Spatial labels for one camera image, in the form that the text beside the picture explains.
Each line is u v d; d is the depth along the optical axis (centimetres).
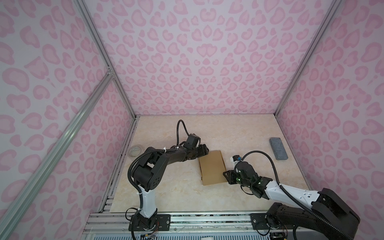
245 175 66
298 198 48
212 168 87
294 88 102
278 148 98
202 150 87
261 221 74
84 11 70
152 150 56
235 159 78
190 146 77
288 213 60
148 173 51
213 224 73
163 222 73
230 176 75
